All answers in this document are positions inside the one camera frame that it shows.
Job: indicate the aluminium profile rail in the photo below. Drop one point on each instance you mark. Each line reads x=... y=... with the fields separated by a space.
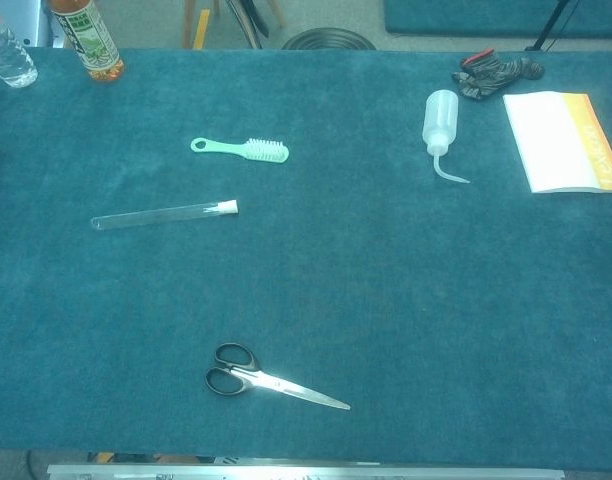
x=306 y=472

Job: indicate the black tripod leg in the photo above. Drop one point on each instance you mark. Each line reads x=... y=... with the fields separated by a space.
x=551 y=25

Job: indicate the clear plastic water bottle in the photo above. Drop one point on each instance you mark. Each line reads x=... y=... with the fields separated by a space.
x=11 y=60

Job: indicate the black metal frame legs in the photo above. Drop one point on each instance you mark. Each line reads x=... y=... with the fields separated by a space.
x=246 y=22

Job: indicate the amber tea bottle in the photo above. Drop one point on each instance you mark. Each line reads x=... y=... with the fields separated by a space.
x=93 y=45

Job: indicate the grey knitted work glove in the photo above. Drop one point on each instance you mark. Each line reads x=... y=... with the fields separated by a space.
x=491 y=75

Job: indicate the teal covered background table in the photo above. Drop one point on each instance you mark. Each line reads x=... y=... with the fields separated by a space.
x=486 y=17

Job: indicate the white booklet with orange edge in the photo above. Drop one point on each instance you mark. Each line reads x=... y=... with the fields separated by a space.
x=551 y=140

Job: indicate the teal felt table mat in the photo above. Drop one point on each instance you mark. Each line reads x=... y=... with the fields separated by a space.
x=286 y=280

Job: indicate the grey metal case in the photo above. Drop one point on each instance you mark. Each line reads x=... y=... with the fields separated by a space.
x=41 y=25

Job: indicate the translucent plastic wash bottle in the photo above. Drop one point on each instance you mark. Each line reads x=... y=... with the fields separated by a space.
x=441 y=115

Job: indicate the mint green scrub brush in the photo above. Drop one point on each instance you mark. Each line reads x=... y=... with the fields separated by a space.
x=266 y=151

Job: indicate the white rubber stopper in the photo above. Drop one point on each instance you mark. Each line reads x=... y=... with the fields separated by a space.
x=228 y=207

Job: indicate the clear glass test tube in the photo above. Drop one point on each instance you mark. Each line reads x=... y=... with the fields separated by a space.
x=151 y=217

